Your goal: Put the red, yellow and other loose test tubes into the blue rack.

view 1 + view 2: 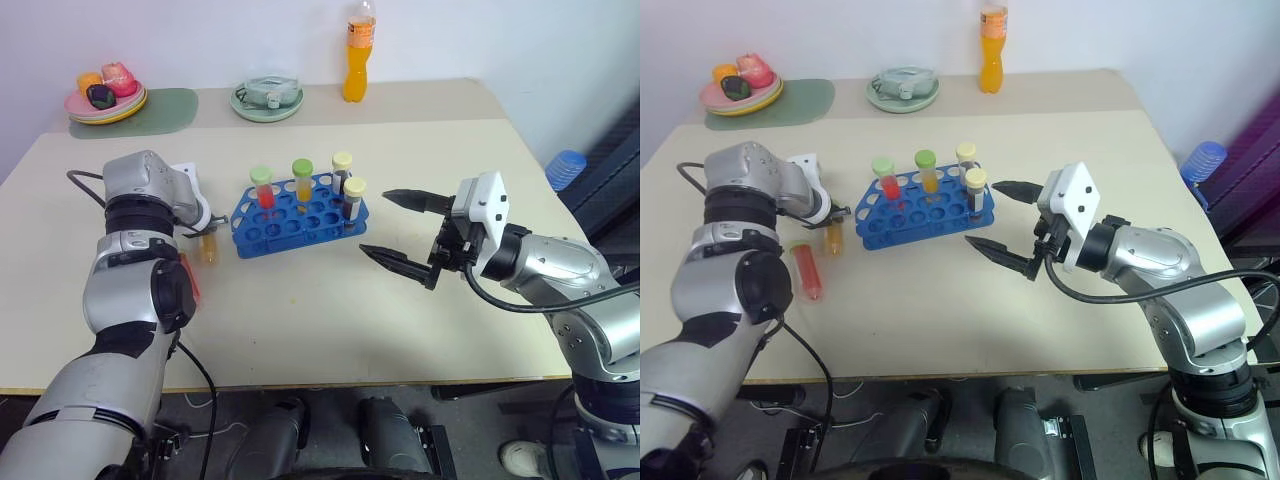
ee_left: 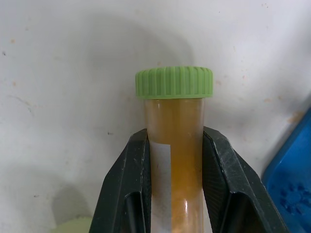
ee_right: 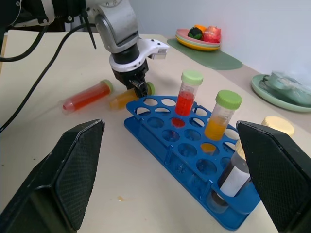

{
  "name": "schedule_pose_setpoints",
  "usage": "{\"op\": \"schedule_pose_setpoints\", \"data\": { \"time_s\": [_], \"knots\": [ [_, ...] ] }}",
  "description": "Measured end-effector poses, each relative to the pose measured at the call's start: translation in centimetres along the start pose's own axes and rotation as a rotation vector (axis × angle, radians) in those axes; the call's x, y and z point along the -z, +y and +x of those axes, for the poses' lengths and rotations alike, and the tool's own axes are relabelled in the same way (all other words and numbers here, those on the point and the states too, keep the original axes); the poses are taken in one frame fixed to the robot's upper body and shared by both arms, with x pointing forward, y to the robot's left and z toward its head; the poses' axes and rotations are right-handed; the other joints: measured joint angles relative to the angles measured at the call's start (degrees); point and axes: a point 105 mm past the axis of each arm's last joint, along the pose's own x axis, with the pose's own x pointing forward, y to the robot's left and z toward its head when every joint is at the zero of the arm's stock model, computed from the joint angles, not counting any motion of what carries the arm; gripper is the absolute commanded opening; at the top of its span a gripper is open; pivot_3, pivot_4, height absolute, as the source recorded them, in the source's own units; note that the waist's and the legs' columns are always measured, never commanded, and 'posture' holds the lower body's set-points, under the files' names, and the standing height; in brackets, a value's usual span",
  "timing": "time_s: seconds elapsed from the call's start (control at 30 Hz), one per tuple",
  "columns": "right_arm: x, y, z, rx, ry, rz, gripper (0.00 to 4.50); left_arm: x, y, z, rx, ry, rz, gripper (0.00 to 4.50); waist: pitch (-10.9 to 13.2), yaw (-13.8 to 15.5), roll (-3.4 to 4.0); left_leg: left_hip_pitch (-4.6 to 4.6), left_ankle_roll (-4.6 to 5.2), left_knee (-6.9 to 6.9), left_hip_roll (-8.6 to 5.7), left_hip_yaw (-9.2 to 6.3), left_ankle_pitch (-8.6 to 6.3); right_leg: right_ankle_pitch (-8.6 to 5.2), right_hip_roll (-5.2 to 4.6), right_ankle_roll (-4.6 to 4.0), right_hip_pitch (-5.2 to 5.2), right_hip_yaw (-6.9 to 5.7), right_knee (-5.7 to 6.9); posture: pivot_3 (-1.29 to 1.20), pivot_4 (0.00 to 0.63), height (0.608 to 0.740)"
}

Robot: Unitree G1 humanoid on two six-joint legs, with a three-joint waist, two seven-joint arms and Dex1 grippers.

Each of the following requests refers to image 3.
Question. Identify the light green stacked plate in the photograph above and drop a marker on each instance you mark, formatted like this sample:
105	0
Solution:
194	44

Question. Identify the yellow plate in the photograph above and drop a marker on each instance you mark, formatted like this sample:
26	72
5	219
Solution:
201	48

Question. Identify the dark green oval mat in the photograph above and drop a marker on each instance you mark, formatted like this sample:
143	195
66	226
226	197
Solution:
218	60

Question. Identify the black and green toy ball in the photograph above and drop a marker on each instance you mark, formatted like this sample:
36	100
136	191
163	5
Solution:
195	33

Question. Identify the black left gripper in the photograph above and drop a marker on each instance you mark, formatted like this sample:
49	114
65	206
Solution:
126	77

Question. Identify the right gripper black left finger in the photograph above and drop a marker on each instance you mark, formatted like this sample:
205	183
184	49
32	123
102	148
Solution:
60	174

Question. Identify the teal crumpled lump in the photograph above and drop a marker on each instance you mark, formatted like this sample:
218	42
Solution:
284	85

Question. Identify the dark tube with white label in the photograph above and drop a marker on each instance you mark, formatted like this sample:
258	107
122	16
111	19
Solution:
233	174

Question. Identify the red liquid tube green cap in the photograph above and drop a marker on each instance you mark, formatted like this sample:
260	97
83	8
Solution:
185	99
90	95

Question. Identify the yellow liquid tube green cap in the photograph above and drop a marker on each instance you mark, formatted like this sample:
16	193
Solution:
121	99
216	128

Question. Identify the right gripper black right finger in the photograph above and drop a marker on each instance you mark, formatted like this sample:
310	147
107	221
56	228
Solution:
279	174

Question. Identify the mint green plate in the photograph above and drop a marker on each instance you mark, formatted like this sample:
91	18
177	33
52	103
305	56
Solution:
267	95

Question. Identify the pale yellow capped tube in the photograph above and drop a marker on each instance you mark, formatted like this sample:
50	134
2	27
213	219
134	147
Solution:
279	125

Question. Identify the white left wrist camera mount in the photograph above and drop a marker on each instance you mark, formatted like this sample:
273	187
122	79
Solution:
151	47

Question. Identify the blue test tube rack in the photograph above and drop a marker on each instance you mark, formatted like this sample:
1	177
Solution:
155	136

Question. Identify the pink plate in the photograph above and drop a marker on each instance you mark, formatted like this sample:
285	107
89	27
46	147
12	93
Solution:
181	33

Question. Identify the orange toy fruit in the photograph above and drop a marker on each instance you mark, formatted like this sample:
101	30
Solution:
200	27

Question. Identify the red toy fruit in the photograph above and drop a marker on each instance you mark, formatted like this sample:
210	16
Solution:
212	34

